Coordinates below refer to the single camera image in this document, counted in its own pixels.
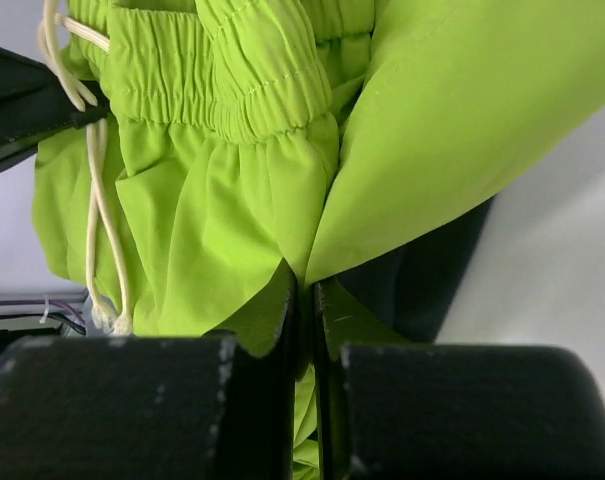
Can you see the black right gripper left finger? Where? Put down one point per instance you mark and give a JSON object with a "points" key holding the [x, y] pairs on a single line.
{"points": [[215, 407]]}

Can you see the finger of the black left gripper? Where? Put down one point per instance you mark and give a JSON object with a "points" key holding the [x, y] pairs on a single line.
{"points": [[16, 149], [33, 103]]}

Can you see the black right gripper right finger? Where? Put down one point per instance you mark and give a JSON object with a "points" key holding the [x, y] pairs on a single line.
{"points": [[392, 409]]}

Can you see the dark navy shorts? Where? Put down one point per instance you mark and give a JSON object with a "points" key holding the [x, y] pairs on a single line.
{"points": [[411, 288]]}

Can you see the lime green shorts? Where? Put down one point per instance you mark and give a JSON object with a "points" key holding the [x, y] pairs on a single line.
{"points": [[321, 134]]}

